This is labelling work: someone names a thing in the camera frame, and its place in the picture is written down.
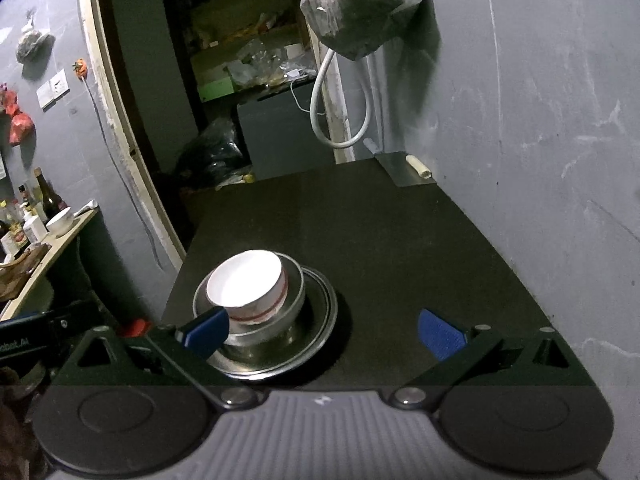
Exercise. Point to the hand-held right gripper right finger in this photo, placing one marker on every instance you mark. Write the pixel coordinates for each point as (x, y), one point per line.
(442, 335)

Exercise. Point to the black plastic bag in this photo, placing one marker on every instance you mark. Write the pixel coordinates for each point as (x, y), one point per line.
(215, 152)

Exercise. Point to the large steel basin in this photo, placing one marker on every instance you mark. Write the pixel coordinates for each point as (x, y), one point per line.
(270, 374)

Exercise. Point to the red-capped dark bottle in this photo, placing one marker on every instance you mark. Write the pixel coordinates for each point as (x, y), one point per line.
(136, 328)

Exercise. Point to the green box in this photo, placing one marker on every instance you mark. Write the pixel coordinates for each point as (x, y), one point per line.
(216, 90)

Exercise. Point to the small steel bowl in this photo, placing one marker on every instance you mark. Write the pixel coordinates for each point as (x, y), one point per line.
(297, 285)

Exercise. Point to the dark glass bottle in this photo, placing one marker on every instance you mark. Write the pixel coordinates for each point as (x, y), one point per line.
(47, 195)

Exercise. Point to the white plastic bottle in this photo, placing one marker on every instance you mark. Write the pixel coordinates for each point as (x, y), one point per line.
(34, 230)

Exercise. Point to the white wall switch plate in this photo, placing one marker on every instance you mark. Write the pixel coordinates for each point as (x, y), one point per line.
(54, 89)

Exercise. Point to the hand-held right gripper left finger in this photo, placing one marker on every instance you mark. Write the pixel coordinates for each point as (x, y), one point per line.
(205, 332)

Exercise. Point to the white paper piece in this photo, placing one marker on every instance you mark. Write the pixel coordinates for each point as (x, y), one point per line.
(86, 206)

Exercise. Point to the cream roll on table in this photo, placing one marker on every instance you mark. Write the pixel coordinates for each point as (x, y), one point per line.
(405, 170)

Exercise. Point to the wooden cutting board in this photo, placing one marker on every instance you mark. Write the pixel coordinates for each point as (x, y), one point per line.
(22, 265)

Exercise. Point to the cream door frame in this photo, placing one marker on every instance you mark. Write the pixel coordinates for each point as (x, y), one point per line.
(120, 160)

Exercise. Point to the grey hanging bag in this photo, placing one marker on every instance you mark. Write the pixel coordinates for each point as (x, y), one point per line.
(34, 45)

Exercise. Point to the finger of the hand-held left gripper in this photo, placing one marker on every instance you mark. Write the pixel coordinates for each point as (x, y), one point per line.
(75, 317)

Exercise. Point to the dark cabinet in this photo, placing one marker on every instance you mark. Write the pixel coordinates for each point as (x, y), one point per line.
(285, 135)

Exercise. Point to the clear plastic bag dark contents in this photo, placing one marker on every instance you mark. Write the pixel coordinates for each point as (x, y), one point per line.
(360, 5)

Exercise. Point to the orange wall hook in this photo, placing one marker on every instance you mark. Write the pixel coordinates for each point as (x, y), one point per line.
(80, 69)

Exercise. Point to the wooden counter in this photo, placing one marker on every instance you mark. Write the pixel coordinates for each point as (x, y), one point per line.
(45, 260)

